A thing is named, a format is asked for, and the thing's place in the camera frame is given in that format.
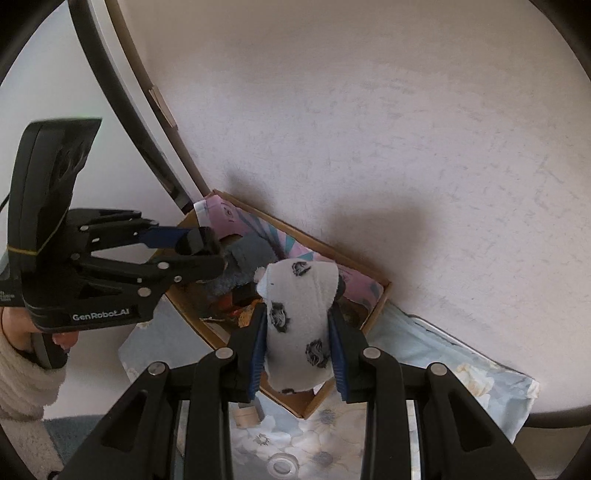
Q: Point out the person's left hand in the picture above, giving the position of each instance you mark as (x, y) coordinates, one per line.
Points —
(14, 327)

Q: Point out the cardboard box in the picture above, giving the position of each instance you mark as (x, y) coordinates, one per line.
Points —
(375, 302)

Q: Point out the pale blue fuzzy sock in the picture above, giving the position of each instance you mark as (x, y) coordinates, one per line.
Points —
(226, 284)

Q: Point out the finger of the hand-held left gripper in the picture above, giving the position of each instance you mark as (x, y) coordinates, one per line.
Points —
(184, 267)
(161, 236)

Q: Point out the pale floral bed sheet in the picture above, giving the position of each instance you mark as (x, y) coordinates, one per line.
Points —
(461, 369)

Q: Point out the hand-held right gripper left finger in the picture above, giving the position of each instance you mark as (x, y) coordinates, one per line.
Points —
(258, 360)

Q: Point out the dark grey sock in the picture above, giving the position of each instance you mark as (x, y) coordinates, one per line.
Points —
(251, 251)

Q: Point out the grey sock black prints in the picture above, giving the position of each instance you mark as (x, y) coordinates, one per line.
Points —
(295, 332)

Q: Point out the white tape roll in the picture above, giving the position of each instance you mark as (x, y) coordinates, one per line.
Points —
(272, 466)

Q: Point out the wooden trim strip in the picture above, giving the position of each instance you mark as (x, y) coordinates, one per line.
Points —
(161, 106)

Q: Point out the white panel black edge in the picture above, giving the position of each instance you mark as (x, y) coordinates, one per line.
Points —
(120, 184)

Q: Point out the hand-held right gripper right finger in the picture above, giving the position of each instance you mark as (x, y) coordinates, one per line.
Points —
(337, 360)

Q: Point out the orange packet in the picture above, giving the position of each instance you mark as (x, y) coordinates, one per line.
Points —
(240, 314)

